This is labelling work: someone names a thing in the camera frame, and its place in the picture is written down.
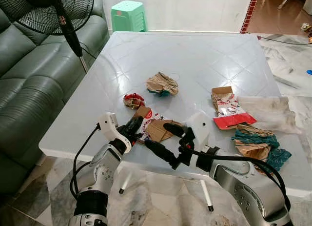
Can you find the black standing fan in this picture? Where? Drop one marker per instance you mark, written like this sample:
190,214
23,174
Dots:
68,28

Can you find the green plastic stool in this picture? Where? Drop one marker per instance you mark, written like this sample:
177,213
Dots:
128,16

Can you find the torn brown printed cardboard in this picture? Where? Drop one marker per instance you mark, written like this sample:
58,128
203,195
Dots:
158,131

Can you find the crumpled brown paper ball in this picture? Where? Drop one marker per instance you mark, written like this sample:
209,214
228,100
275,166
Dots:
163,83

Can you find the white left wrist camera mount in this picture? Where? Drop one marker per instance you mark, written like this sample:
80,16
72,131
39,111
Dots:
108,122

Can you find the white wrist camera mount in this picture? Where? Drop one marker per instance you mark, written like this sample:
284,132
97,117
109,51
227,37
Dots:
200,126
108,122

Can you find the green leather sofa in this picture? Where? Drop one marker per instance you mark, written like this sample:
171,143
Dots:
34,89

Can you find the small blue cap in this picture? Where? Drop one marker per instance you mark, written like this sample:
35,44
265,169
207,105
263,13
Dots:
309,71

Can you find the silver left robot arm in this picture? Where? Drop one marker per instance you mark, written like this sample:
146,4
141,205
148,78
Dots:
100,172

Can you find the white table leg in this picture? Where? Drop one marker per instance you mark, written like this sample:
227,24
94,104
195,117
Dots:
207,195
125,183

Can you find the beige stained paper sheet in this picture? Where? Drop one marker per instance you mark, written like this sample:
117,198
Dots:
270,113

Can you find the teal brown crumpled paper bag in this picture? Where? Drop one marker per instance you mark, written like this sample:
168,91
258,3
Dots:
256,148

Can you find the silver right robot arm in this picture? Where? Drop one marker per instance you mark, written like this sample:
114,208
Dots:
246,192

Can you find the crumpled red wrapper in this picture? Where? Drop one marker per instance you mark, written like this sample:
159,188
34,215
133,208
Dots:
133,101

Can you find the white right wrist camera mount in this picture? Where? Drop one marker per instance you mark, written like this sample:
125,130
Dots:
200,126

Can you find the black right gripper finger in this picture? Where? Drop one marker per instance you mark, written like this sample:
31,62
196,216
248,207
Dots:
161,152
174,129

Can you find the red white cardboard box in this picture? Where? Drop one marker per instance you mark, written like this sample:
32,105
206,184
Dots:
229,109

